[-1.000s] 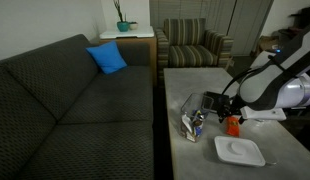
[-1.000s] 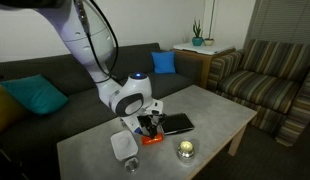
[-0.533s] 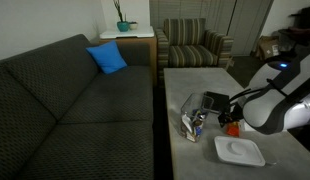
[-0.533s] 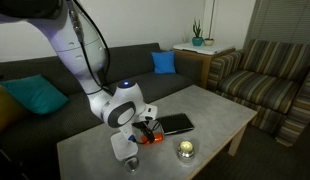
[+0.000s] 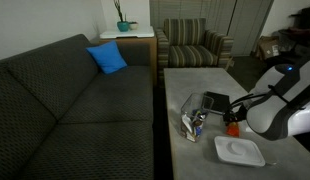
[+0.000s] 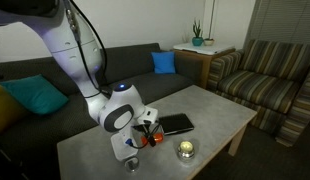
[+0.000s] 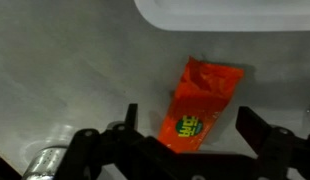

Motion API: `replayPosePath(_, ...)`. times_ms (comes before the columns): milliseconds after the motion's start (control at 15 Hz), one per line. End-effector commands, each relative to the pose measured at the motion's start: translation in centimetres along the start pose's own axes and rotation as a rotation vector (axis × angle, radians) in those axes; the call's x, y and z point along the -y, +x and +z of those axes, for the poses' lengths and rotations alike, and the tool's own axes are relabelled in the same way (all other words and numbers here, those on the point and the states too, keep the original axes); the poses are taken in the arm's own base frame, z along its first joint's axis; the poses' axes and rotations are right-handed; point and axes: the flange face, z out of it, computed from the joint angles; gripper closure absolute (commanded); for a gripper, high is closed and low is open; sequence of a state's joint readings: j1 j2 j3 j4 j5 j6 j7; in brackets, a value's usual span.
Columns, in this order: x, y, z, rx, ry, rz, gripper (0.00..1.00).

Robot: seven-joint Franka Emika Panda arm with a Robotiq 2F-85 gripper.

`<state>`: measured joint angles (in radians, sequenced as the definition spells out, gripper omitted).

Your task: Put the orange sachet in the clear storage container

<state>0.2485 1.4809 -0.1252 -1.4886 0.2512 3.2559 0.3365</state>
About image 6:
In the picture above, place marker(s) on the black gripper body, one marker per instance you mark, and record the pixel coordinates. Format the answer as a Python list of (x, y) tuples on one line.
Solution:
[(141, 128)]

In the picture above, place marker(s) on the orange sachet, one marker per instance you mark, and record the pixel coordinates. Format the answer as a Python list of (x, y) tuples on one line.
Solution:
[(159, 138)]

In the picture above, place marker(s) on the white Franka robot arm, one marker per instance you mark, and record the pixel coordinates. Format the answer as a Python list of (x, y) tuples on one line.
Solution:
[(68, 50)]

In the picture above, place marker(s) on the black box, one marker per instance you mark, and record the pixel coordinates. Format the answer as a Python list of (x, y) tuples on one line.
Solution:
[(176, 124)]

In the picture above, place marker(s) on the white square plate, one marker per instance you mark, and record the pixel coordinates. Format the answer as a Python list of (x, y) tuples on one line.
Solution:
[(120, 150)]

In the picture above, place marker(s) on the silver candle jar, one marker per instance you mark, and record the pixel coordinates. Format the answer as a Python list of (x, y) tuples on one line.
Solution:
[(186, 150)]

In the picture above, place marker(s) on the blue cushion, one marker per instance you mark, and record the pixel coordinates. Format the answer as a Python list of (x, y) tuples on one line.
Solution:
[(163, 62)]

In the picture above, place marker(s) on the wooden coffee table leg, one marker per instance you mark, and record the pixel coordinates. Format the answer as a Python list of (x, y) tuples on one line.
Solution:
[(236, 141)]

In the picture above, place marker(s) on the dark grey sofa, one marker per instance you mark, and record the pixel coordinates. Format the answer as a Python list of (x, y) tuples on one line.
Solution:
[(55, 133)]

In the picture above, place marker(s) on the wooden side table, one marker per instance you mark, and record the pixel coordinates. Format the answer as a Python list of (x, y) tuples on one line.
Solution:
[(205, 66)]

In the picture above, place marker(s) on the teal pot with plant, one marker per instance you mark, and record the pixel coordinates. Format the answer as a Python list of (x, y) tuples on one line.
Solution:
[(197, 40)]

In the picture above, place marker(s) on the small white plant pot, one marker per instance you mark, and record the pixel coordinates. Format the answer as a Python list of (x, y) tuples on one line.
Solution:
[(208, 42)]

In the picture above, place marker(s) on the teal cushion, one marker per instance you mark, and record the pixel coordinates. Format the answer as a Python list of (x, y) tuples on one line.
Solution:
[(35, 95)]

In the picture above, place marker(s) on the striped armchair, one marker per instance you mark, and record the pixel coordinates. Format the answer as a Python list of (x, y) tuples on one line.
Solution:
[(261, 83)]

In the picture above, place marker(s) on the yellow cushion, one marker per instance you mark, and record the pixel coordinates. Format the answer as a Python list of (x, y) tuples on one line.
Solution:
[(6, 110)]

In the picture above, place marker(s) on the window blinds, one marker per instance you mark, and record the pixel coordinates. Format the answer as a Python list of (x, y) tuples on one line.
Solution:
[(281, 20)]

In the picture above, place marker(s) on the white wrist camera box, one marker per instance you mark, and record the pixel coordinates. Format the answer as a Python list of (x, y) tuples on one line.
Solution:
[(149, 115)]

